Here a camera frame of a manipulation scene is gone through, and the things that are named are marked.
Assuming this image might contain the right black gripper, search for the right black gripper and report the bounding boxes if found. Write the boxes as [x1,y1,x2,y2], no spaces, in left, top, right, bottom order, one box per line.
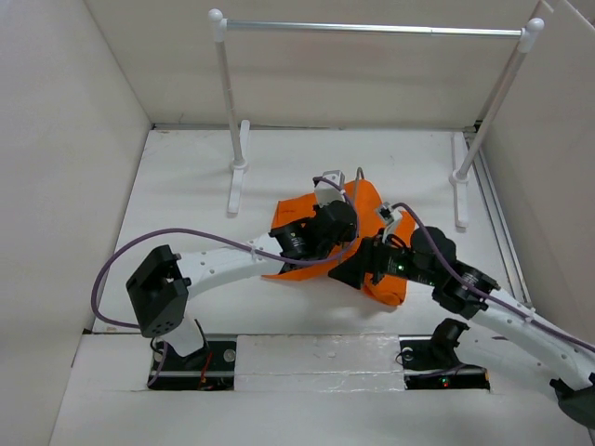
[327,226,439,286]

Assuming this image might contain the orange trousers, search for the orange trousers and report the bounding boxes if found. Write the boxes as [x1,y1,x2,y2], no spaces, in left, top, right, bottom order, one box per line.
[264,179,416,308]

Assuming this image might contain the grey clothes hanger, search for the grey clothes hanger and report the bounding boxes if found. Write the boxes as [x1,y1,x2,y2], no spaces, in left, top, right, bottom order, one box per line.
[352,166,365,201]

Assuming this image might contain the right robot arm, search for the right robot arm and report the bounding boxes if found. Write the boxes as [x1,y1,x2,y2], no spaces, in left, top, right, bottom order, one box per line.
[328,227,594,428]

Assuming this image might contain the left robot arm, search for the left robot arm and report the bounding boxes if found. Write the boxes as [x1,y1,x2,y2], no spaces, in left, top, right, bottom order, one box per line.
[126,201,357,369]

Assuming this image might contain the white clothes rack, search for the white clothes rack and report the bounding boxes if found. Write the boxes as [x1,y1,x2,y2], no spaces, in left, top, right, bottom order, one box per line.
[208,8,545,230]

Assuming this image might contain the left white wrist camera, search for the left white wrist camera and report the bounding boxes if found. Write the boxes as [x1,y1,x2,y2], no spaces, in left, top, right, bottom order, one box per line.
[312,170,346,208]

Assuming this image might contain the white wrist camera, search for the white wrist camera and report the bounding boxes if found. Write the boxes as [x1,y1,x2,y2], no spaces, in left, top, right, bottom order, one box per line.
[312,170,346,208]
[376,202,403,243]

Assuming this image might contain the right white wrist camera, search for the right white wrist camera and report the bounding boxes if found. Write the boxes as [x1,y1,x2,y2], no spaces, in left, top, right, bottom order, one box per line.
[376,202,403,243]

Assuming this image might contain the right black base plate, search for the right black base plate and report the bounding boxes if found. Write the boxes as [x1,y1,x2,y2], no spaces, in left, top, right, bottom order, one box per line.
[395,335,491,391]

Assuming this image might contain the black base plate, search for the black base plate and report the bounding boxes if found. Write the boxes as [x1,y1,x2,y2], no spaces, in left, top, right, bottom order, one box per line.
[147,335,237,392]
[395,335,491,391]

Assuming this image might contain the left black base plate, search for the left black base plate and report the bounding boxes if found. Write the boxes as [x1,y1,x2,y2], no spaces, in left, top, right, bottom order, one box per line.
[147,335,237,392]

